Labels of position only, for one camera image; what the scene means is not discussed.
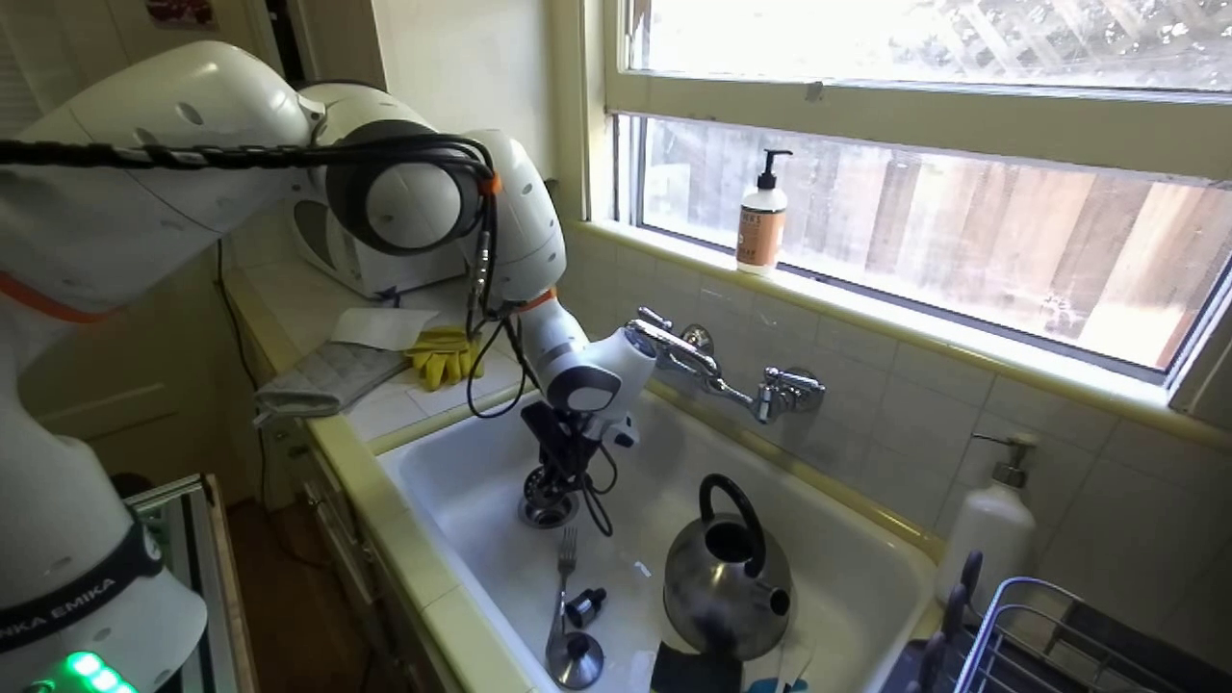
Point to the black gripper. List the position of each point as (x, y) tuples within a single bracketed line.
[(565, 465)]

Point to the metal sink stopper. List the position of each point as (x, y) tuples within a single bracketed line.
[(547, 511)]

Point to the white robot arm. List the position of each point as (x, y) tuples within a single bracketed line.
[(145, 172)]

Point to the small black object in sink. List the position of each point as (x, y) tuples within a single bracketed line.
[(585, 605)]

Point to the metal fork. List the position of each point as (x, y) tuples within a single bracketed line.
[(565, 566)]

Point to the small metal strainer cup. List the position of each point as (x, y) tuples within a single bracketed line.
[(576, 660)]

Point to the dark sponge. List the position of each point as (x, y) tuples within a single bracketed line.
[(678, 670)]

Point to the white folded towel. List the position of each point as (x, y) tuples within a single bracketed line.
[(365, 348)]

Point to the soap pump bottle on sill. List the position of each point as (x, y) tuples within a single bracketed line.
[(765, 219)]

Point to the white dish soap bottle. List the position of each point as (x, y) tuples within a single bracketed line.
[(995, 525)]

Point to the dish drying rack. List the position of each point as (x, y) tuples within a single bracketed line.
[(1038, 638)]

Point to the window with blinds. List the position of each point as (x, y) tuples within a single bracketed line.
[(1045, 176)]

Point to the silver kettle black handle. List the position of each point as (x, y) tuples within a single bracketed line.
[(729, 583)]

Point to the chrome wall faucet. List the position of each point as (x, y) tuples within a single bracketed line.
[(691, 353)]

